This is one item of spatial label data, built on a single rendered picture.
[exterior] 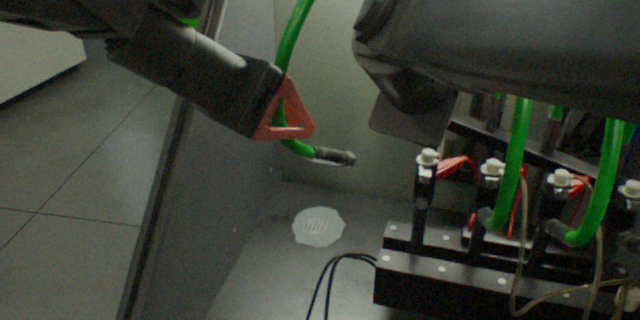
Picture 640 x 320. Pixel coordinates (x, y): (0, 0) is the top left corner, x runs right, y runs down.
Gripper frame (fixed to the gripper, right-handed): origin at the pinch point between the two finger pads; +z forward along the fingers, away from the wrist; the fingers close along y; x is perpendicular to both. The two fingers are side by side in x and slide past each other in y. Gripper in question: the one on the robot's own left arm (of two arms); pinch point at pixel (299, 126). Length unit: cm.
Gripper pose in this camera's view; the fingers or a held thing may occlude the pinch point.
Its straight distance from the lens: 53.7
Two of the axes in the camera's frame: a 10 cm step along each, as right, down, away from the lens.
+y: -5.6, -2.5, 7.9
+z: 6.9, 3.9, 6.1
